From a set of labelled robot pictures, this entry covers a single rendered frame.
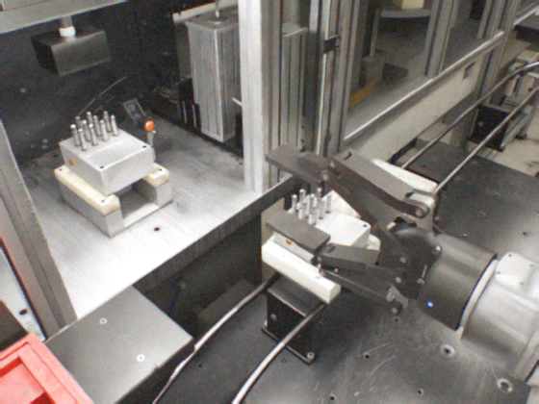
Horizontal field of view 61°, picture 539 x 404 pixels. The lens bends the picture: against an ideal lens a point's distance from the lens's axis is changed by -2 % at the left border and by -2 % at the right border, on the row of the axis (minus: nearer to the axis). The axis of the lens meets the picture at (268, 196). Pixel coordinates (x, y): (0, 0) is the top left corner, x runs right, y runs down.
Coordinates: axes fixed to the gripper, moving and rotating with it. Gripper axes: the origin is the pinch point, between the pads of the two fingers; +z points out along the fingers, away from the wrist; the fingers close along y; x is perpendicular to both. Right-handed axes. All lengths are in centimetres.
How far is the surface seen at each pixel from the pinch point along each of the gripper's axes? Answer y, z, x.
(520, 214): -45, -12, -78
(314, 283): -25.1, 3.4, -10.7
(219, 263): -52, 38, -21
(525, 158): -113, 14, -230
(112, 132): -9.5, 41.9, -3.1
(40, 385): -16.4, 12.2, 27.3
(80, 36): 8.1, 40.0, -0.6
